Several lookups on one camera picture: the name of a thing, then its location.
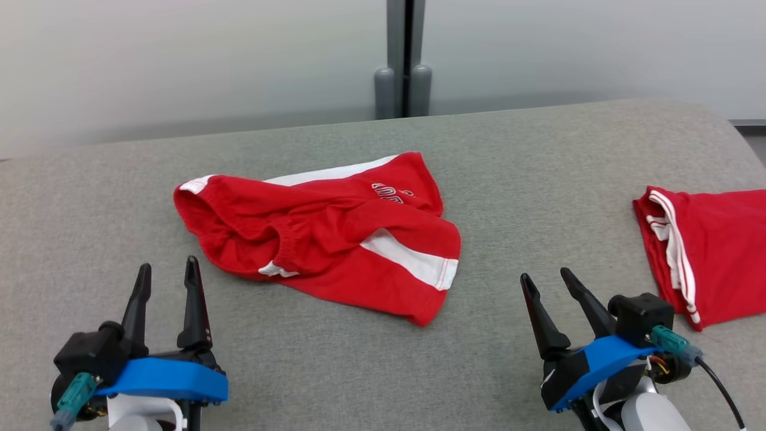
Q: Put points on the grey vertical door frame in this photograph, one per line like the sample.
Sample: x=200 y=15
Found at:
x=396 y=30

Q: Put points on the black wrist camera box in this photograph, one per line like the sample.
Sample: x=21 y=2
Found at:
x=640 y=317
x=96 y=356

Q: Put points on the red basketball jersey white sleeves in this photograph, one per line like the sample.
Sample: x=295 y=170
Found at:
x=724 y=251

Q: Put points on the grey baseboard strip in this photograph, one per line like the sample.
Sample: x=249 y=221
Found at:
x=748 y=122

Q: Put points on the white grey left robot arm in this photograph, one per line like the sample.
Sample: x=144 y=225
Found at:
x=137 y=413

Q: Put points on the red shorts white side panels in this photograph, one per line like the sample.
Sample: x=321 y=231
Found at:
x=335 y=239

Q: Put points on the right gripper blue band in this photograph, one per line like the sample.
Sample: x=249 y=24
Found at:
x=598 y=359

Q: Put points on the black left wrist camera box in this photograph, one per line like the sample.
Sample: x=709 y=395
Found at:
x=96 y=356

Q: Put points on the grey cylindrical post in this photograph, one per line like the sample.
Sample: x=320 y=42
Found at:
x=384 y=93
x=421 y=90

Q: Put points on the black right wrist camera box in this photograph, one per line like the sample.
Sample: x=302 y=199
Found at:
x=640 y=317

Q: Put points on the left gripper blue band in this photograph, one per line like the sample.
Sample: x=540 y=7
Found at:
x=167 y=380

